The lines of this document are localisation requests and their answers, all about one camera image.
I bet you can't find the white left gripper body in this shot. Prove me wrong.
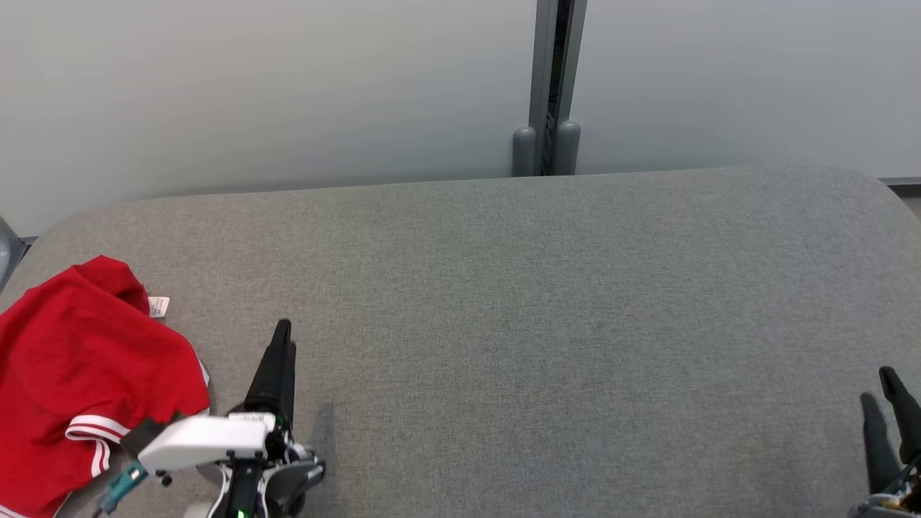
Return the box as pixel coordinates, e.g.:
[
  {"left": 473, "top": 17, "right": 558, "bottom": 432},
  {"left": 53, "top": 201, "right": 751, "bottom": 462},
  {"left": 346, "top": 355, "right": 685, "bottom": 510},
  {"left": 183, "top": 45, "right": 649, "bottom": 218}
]
[{"left": 137, "top": 412, "right": 289, "bottom": 473}]

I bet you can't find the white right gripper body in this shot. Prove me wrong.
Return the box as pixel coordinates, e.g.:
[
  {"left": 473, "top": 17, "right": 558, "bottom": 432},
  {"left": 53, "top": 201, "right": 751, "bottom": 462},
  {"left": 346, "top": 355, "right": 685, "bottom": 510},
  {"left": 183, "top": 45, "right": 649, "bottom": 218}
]
[{"left": 849, "top": 453, "right": 921, "bottom": 518}]

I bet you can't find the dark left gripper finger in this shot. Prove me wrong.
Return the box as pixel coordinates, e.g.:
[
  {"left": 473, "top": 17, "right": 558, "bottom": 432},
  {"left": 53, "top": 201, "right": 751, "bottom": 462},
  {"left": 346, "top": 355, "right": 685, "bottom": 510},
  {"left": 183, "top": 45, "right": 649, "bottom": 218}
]
[{"left": 243, "top": 319, "right": 298, "bottom": 427}]

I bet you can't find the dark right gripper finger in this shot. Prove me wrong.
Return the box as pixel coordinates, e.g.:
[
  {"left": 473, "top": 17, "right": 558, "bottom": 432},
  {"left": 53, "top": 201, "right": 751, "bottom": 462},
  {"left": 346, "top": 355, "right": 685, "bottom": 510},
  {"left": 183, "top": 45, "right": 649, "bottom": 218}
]
[
  {"left": 861, "top": 392, "right": 902, "bottom": 496},
  {"left": 879, "top": 366, "right": 921, "bottom": 465}
]

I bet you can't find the red jersey number 23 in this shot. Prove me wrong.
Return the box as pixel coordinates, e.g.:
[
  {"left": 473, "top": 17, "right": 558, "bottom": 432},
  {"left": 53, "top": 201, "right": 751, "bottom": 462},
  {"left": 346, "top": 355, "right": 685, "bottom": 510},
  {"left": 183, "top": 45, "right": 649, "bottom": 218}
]
[{"left": 0, "top": 255, "right": 212, "bottom": 518}]

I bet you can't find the teal left camera connector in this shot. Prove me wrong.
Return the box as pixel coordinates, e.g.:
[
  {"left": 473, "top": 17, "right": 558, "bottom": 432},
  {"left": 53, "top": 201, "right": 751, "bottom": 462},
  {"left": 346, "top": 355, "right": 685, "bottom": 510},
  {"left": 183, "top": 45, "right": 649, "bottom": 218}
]
[{"left": 96, "top": 463, "right": 150, "bottom": 517}]

